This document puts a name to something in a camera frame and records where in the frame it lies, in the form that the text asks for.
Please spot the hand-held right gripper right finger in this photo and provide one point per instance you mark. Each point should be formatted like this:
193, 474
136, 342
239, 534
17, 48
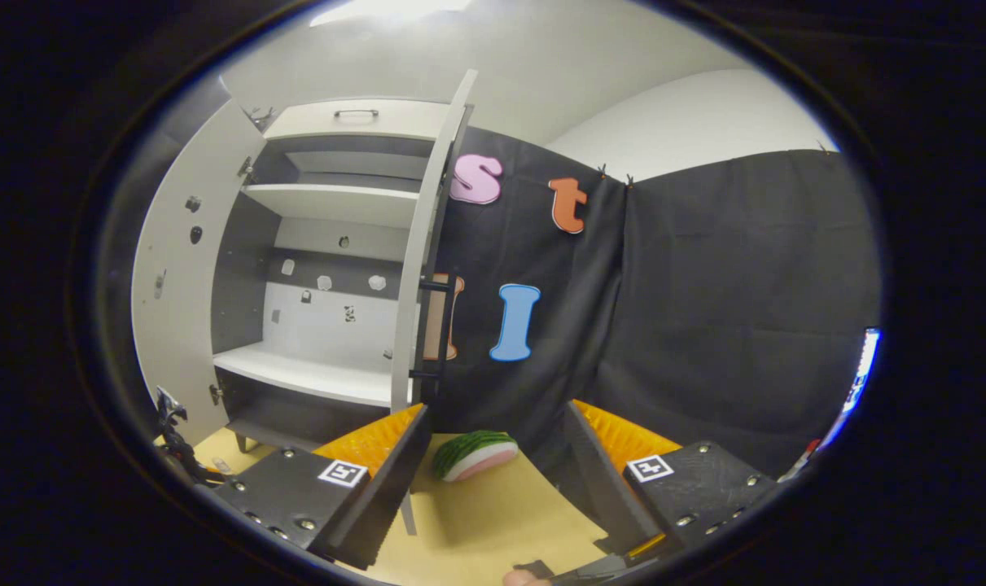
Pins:
602, 488

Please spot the white cabinet door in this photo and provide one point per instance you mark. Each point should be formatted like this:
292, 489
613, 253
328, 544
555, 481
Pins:
409, 309
183, 325

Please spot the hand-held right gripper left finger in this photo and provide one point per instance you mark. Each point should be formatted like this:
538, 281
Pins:
395, 488

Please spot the white cabinet drawer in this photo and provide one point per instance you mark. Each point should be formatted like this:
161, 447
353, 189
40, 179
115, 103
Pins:
379, 122

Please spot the white and grey cabinet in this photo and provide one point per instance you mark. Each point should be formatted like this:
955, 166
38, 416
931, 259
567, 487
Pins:
322, 366

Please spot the toy watermelon slice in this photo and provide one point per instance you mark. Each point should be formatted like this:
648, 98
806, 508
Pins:
476, 456

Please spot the black backdrop cloth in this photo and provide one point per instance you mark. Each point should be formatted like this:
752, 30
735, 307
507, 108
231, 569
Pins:
704, 285

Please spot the ceiling light panel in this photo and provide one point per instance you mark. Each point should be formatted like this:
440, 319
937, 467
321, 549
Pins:
391, 10

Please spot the bright monitor screen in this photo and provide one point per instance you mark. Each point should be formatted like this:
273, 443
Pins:
863, 374

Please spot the white cabinet shelf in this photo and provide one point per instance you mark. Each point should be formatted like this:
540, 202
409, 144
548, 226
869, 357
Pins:
338, 203

